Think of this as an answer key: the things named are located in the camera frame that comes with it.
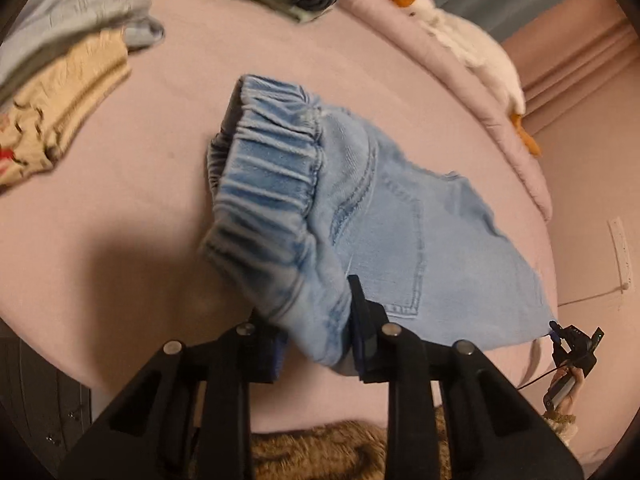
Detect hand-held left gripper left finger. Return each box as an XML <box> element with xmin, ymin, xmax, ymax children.
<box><xmin>57</xmin><ymin>310</ymin><xmax>289</xmax><ymax>480</ymax></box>

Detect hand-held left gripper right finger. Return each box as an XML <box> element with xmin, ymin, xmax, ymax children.
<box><xmin>346</xmin><ymin>275</ymin><xmax>586</xmax><ymax>480</ymax></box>

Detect light blue denim pants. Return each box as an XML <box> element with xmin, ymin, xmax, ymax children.
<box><xmin>200</xmin><ymin>74</ymin><xmax>558</xmax><ymax>376</ymax></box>

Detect person's right forearm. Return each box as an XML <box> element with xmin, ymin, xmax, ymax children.
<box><xmin>541</xmin><ymin>409</ymin><xmax>580</xmax><ymax>445</ymax></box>

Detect person's right hand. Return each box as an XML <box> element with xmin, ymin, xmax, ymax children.
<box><xmin>555</xmin><ymin>367</ymin><xmax>585</xmax><ymax>413</ymax></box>

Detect person's brown fuzzy clothing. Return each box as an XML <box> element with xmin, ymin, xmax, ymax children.
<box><xmin>249</xmin><ymin>404</ymin><xmax>453</xmax><ymax>480</ymax></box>

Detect pink bed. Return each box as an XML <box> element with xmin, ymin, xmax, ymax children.
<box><xmin>0</xmin><ymin>0</ymin><xmax>556</xmax><ymax>436</ymax></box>

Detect dark cabinet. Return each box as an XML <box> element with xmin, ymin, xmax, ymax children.
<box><xmin>0</xmin><ymin>324</ymin><xmax>94</xmax><ymax>473</ymax></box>

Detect pink quilt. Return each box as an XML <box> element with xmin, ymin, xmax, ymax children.
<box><xmin>340</xmin><ymin>0</ymin><xmax>553</xmax><ymax>222</ymax></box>

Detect pink curtain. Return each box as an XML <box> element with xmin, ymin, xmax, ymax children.
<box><xmin>500</xmin><ymin>0</ymin><xmax>640</xmax><ymax>137</ymax></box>

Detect white goose plush toy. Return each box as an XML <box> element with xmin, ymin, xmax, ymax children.
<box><xmin>383</xmin><ymin>0</ymin><xmax>542</xmax><ymax>157</ymax></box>

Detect beige garment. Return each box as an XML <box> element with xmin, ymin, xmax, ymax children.
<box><xmin>0</xmin><ymin>27</ymin><xmax>134</xmax><ymax>195</ymax></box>

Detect light blue cloth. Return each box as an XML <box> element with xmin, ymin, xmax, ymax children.
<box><xmin>122</xmin><ymin>15</ymin><xmax>166</xmax><ymax>53</ymax></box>

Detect grey-blue plaid garment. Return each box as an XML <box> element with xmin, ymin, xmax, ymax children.
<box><xmin>0</xmin><ymin>0</ymin><xmax>151</xmax><ymax>103</ymax></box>

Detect thin black cable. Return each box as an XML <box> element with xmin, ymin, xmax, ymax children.
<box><xmin>516</xmin><ymin>367</ymin><xmax>558</xmax><ymax>391</ymax></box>

